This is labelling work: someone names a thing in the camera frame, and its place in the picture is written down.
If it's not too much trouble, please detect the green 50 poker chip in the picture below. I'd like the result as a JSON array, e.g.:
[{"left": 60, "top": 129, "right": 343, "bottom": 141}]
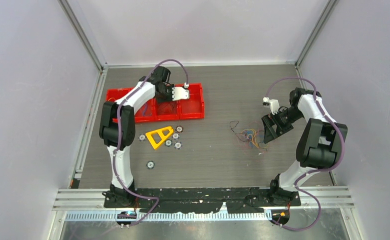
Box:
[{"left": 165, "top": 139, "right": 173, "bottom": 147}]

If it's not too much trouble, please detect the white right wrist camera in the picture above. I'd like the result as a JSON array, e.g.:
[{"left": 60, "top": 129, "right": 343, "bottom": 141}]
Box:
[{"left": 262, "top": 97, "right": 280, "bottom": 115}]

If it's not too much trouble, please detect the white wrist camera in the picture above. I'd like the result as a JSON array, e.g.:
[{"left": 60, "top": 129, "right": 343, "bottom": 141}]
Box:
[
  {"left": 262, "top": 97, "right": 280, "bottom": 115},
  {"left": 171, "top": 83, "right": 190, "bottom": 102}
]

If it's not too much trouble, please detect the red plastic bin far right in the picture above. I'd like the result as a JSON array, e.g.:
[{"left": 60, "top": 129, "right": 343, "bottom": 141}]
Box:
[{"left": 177, "top": 83, "right": 205, "bottom": 120}]

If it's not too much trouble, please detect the yellow plastic triangle frame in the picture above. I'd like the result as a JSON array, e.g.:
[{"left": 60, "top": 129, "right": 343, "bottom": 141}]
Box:
[{"left": 145, "top": 126, "right": 174, "bottom": 150}]

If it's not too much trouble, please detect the blue 10 poker chip upper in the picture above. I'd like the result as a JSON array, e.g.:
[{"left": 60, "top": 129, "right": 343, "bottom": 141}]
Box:
[{"left": 172, "top": 133, "right": 180, "bottom": 140}]

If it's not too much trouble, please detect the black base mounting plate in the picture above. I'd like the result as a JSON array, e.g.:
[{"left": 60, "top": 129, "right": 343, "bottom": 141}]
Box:
[{"left": 102, "top": 186, "right": 301, "bottom": 214}]

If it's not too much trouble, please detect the aluminium frame rail left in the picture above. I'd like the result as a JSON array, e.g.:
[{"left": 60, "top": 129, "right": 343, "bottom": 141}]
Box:
[{"left": 45, "top": 67, "right": 108, "bottom": 240}]

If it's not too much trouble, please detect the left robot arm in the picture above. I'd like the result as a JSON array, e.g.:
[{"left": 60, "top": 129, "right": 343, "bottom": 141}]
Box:
[{"left": 99, "top": 66, "right": 171, "bottom": 207}]

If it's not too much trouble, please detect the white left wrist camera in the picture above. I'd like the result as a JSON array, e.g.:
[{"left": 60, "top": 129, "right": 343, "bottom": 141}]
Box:
[{"left": 171, "top": 83, "right": 190, "bottom": 102}]

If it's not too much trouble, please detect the red plastic bin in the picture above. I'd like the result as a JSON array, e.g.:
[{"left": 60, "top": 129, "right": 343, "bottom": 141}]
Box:
[
  {"left": 125, "top": 85, "right": 155, "bottom": 123},
  {"left": 177, "top": 83, "right": 205, "bottom": 120},
  {"left": 105, "top": 87, "right": 133, "bottom": 124},
  {"left": 155, "top": 99, "right": 179, "bottom": 121}
]

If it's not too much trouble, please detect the black 100 poker chip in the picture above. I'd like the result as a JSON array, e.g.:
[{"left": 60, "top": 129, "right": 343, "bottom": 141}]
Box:
[{"left": 175, "top": 125, "right": 183, "bottom": 133}]

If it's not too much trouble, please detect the coloured wire bundle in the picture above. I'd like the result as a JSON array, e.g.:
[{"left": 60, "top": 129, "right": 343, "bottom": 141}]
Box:
[{"left": 229, "top": 120, "right": 269, "bottom": 153}]

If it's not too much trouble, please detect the white slotted cable duct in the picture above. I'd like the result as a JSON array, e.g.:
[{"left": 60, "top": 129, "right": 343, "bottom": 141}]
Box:
[{"left": 65, "top": 210, "right": 272, "bottom": 222}]

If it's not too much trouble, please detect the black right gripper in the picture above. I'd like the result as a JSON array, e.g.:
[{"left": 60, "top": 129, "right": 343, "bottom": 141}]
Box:
[{"left": 262, "top": 106, "right": 304, "bottom": 144}]

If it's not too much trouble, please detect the red plastic bin far left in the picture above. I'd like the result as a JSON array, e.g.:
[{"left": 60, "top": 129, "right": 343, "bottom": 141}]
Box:
[{"left": 105, "top": 87, "right": 133, "bottom": 124}]

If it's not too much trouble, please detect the blue 10 poker chip right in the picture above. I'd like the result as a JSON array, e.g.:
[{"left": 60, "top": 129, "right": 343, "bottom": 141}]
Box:
[{"left": 174, "top": 141, "right": 182, "bottom": 150}]

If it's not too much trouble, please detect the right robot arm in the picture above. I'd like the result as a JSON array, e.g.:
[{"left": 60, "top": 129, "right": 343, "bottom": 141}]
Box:
[{"left": 261, "top": 87, "right": 348, "bottom": 206}]

